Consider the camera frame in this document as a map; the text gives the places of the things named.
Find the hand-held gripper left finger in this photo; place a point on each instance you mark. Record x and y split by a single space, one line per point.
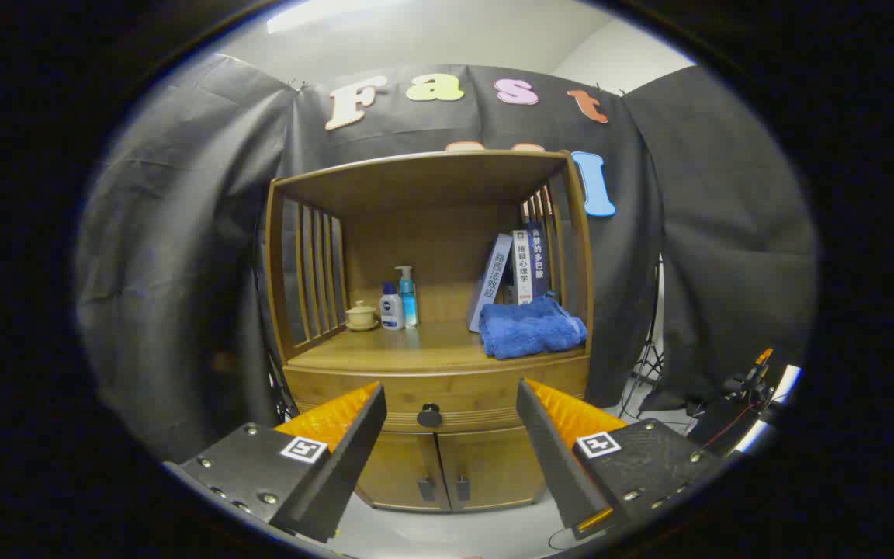
354 458

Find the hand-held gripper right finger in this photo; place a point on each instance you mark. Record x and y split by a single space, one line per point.
548 454

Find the black round drawer knob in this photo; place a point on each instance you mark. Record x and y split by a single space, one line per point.
429 416

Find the wooden drawer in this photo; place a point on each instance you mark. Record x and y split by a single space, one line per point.
478 388

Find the wooden cabinet door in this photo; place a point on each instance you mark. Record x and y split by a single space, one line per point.
400 466
493 466

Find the wooden countertop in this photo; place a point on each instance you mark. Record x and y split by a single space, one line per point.
416 349

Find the wooden cabinet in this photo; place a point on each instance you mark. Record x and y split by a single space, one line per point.
447 186

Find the blue towel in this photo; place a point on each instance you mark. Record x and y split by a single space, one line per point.
528 326

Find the cream lidded teacup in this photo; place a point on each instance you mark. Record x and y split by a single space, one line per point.
361 315

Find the white pump bottle blue cap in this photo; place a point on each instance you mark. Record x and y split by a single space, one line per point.
391 312

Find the black tripod stand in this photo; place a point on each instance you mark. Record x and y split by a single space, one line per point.
655 341

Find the clear blue pump bottle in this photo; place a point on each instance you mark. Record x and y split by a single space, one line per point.
409 304

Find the black equipment case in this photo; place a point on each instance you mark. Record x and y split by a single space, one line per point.
719 427

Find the grey book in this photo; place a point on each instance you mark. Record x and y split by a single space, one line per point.
493 283

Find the white spine book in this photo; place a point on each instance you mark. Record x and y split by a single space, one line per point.
522 268

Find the dark blue book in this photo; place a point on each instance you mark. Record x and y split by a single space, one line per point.
539 260

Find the black device with orange tip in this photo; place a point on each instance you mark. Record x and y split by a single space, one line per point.
753 376

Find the white desk edge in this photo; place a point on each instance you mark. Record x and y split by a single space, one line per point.
777 396

